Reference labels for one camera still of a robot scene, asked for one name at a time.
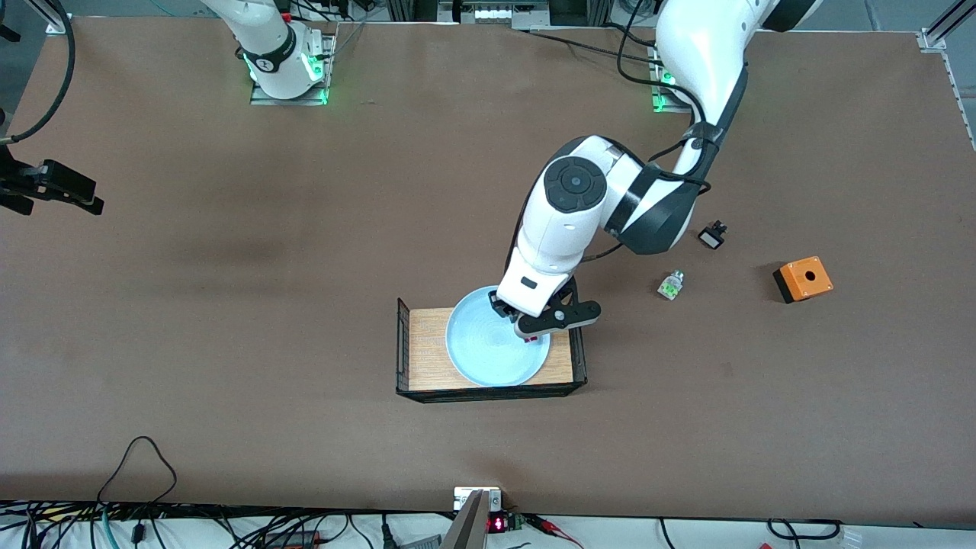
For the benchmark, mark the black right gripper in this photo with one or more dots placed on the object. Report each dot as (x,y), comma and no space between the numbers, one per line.
(29,183)

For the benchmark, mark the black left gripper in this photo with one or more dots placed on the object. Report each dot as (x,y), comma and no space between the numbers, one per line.
(504,307)

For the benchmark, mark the light blue round plate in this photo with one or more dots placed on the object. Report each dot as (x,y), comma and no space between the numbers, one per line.
(484,347)

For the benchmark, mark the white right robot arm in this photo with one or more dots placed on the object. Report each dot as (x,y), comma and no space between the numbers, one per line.
(267,46)

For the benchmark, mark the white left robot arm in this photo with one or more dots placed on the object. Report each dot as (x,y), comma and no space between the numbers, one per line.
(579,221)

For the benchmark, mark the green push button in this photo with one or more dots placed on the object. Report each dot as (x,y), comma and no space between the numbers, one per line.
(670,286)

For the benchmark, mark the black white square push button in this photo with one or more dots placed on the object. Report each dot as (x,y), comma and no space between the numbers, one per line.
(712,235)

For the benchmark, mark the red digit display module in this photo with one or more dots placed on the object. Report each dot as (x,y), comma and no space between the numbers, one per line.
(497,524)

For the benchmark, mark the grey aluminium bar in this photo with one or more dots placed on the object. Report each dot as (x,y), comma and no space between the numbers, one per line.
(469,526)

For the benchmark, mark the red clip lead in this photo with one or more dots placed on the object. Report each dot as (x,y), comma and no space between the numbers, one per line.
(553,526)

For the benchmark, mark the black power adapter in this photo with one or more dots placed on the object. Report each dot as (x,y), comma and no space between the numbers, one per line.
(293,539)

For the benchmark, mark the small metal bracket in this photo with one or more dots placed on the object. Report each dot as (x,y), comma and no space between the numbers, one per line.
(465,497)

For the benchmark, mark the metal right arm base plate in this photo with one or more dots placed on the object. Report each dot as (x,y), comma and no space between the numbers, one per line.
(263,97)

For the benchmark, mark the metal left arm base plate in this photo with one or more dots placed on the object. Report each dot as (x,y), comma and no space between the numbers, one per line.
(659,99)

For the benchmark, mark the orange button enclosure box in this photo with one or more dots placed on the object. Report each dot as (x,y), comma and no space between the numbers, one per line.
(808,278)

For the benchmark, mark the aluminium frame profile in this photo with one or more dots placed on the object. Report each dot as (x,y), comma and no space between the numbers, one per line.
(945,27)

